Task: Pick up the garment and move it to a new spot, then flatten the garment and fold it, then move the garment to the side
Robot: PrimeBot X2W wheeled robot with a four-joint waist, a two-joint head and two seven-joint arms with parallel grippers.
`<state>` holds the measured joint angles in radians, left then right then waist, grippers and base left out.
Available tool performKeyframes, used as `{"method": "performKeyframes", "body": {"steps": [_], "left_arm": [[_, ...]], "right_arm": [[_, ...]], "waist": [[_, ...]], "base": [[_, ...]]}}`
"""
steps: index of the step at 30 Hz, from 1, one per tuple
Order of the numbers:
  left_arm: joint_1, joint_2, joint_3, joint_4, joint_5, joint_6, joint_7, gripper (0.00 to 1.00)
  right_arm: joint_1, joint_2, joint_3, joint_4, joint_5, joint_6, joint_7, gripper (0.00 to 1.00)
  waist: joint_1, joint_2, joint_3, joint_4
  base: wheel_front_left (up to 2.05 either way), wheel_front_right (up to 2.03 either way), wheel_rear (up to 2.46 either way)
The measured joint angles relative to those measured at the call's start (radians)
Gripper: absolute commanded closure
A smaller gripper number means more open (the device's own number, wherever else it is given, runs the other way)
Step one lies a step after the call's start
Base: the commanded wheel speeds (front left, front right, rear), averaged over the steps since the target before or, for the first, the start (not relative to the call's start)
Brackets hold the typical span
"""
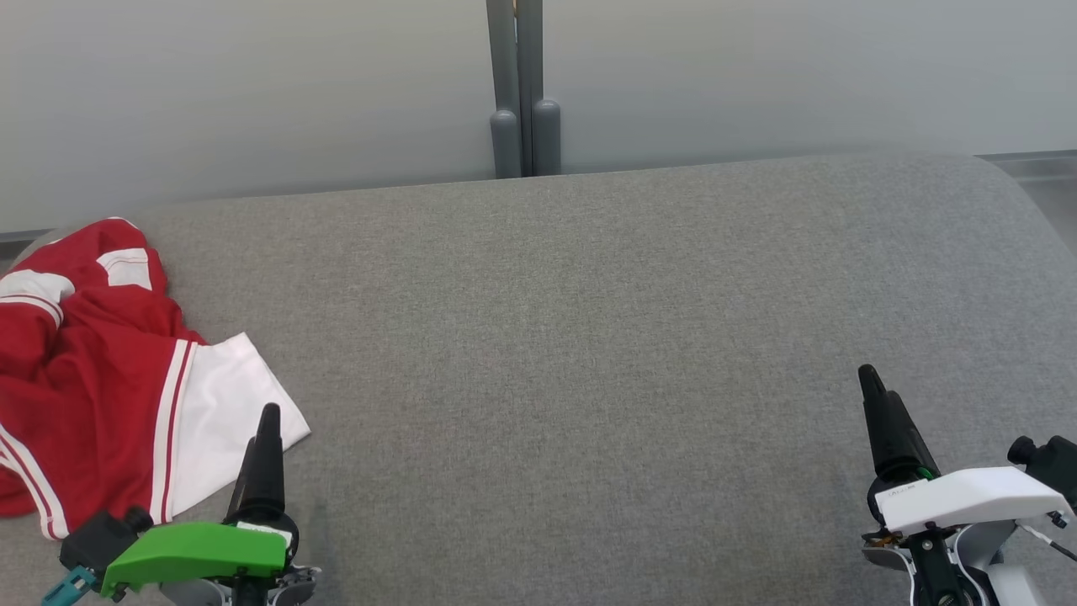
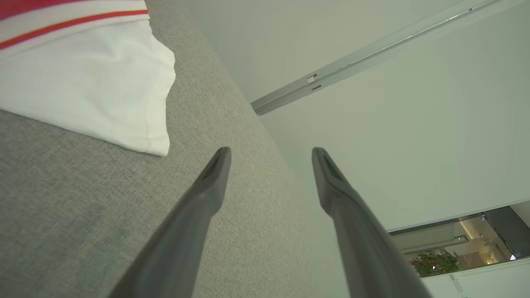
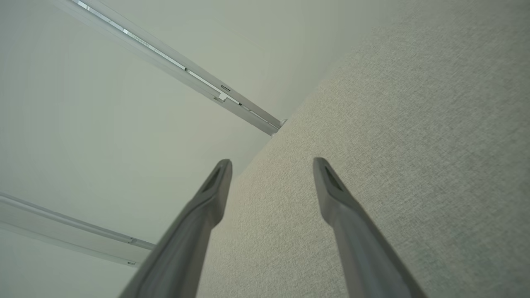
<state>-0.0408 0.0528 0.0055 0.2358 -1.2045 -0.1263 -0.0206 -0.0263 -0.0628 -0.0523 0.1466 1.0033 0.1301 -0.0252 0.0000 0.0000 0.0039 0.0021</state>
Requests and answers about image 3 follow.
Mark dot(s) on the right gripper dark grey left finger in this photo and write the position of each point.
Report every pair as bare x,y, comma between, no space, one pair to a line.
186,248

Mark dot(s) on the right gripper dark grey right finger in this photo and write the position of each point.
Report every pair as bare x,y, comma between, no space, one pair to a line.
360,248

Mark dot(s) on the white frame rail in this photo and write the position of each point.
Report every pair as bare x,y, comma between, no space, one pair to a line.
62,229

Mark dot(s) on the aluminium sliding track rail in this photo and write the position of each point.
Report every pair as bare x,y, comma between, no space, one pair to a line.
248,114

